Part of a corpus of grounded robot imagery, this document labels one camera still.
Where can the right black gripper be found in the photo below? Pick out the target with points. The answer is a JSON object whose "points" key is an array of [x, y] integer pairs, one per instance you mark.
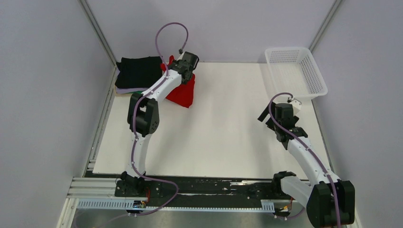
{"points": [[263, 114]]}

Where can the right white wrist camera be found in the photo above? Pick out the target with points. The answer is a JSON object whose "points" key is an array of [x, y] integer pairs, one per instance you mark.
{"points": [[296, 104]]}

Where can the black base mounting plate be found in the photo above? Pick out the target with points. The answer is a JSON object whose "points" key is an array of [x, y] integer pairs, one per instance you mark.
{"points": [[184, 191]]}

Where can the folded lavender t shirt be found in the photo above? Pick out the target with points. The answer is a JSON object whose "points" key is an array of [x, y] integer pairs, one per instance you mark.
{"points": [[123, 91]]}

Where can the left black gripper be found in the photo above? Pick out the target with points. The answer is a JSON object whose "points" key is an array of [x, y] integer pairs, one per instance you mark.
{"points": [[175, 61]]}

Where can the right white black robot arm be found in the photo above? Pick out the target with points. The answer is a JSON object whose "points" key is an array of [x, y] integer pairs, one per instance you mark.
{"points": [[328, 200]]}

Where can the folded black t shirt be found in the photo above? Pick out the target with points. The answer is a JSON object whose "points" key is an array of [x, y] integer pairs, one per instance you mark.
{"points": [[138, 72]]}

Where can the red t shirt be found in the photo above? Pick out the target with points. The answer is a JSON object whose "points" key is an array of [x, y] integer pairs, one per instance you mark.
{"points": [[184, 93]]}

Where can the aluminium frame rail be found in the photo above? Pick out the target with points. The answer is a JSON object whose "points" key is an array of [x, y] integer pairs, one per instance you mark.
{"points": [[104, 188]]}

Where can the white plastic basket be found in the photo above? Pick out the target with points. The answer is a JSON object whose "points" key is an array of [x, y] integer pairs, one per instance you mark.
{"points": [[294, 70]]}

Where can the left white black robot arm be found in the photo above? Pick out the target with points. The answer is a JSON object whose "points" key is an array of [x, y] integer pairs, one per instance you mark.
{"points": [[143, 118]]}

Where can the white slotted cable duct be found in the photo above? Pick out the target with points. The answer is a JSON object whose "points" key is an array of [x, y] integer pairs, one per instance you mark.
{"points": [[125, 204]]}

